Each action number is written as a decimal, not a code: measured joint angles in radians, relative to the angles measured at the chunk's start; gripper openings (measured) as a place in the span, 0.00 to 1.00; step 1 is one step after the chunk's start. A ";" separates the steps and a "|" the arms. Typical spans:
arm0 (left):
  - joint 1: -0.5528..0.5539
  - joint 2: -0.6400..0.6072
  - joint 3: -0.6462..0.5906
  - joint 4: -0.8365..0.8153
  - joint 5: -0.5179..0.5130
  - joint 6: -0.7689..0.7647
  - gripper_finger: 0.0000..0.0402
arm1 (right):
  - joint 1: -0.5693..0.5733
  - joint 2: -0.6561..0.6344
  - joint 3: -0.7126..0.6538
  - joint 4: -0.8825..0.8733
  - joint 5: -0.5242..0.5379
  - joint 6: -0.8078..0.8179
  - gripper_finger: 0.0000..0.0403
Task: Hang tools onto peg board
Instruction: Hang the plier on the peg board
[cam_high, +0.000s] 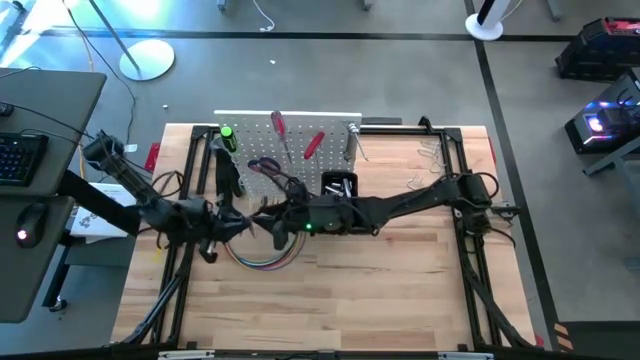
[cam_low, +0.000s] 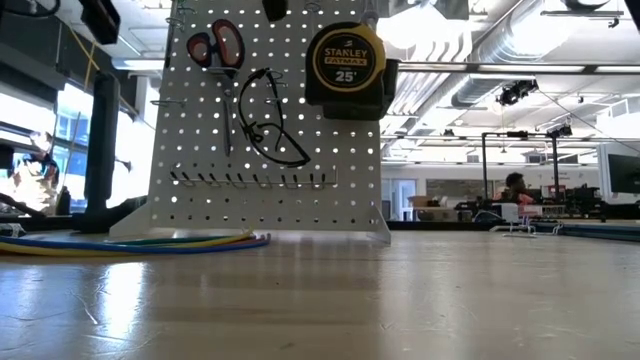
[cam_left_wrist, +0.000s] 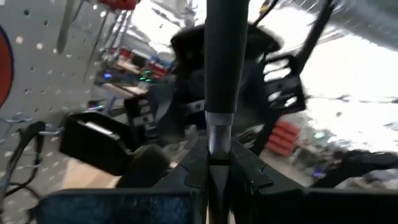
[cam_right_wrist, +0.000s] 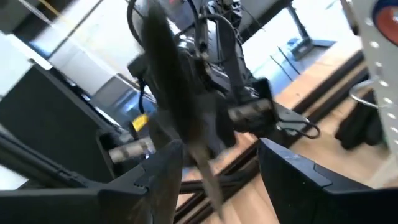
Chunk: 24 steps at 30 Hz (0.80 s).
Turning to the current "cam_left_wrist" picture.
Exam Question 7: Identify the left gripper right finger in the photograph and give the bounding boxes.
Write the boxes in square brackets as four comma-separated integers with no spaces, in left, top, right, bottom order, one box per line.
[229,139,398,224]

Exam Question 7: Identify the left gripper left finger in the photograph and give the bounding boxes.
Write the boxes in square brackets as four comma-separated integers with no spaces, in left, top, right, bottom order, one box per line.
[30,139,208,224]

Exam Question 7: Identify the black handled pliers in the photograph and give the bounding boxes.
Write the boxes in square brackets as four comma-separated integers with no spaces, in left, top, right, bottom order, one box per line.
[203,0,251,224]

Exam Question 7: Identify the white metal pegboard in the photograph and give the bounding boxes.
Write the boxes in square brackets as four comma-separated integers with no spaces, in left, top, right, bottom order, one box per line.
[0,0,131,224]

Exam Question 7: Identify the clear safety glasses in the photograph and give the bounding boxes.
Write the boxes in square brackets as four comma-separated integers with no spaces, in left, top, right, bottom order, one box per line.
[0,121,47,203]

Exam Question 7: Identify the maroon handled scissors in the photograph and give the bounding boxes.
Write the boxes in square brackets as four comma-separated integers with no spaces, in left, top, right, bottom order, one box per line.
[0,24,15,109]

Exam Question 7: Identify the black plastic bin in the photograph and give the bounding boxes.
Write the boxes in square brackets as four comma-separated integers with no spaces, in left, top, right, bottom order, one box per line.
[58,111,137,177]

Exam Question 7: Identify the red ribbed crate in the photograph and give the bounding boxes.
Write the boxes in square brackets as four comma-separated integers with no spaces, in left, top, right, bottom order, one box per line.
[265,120,302,157]

